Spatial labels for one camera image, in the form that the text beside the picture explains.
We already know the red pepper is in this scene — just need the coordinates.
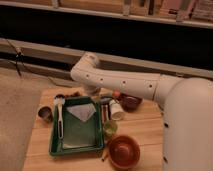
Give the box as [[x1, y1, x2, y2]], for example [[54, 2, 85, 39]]
[[113, 91, 120, 98]]

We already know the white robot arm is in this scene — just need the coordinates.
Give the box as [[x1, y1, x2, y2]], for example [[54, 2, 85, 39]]
[[70, 52, 213, 171]]

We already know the green plastic tray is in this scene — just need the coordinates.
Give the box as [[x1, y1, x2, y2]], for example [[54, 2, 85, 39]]
[[49, 96, 104, 156]]

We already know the dark red dried item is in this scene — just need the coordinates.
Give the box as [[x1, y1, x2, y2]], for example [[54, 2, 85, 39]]
[[54, 91, 81, 99]]

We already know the striped cloth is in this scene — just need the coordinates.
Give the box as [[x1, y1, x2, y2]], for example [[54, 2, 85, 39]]
[[100, 97, 112, 122]]

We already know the white folded paper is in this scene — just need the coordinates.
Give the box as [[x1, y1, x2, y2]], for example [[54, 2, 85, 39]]
[[67, 103, 96, 122]]

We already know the dark brown bowl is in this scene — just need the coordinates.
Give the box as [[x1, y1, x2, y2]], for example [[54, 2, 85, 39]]
[[120, 94, 142, 112]]

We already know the small green cup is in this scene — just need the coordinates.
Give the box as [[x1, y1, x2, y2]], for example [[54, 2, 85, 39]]
[[103, 120, 117, 136]]

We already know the small metal cup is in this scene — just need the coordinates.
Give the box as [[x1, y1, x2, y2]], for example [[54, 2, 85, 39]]
[[38, 106, 53, 122]]

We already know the yellow pencil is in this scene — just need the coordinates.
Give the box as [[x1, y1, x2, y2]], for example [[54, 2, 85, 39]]
[[101, 147, 108, 162]]

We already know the orange clay bowl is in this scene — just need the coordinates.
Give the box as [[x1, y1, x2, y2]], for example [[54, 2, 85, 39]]
[[108, 135, 140, 170]]

